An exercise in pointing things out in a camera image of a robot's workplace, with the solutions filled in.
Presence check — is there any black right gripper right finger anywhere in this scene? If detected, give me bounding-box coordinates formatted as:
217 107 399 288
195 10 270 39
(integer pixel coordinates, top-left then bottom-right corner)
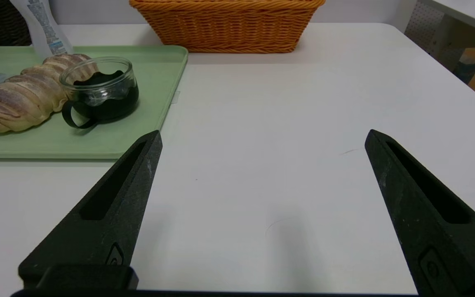
364 129 475 297

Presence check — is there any white plastic bottle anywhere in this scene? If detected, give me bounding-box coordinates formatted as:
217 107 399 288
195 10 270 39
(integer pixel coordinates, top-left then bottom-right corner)
10 0 73 58

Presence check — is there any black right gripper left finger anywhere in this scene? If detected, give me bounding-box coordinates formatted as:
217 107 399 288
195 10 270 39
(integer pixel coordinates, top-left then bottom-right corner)
18 130 163 288

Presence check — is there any glass cup with black holder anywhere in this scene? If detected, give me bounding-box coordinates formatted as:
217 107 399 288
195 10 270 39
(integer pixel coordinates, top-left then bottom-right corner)
59 57 139 129

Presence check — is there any white side table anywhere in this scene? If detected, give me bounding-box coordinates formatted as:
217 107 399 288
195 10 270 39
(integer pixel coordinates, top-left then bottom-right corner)
421 0 475 38

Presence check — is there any light green plastic tray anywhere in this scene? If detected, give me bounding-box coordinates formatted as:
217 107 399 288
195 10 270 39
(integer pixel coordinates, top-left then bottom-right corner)
0 45 188 160

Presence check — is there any orange wicker basket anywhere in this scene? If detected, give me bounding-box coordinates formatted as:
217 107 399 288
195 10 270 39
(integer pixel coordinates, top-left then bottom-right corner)
129 0 326 54

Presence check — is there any white perforated panel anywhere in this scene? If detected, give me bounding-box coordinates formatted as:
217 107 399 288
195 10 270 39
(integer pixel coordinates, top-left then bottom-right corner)
404 0 444 54

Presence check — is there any striped brown bread roll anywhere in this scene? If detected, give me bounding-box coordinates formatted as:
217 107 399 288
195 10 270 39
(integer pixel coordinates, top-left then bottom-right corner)
0 54 98 133

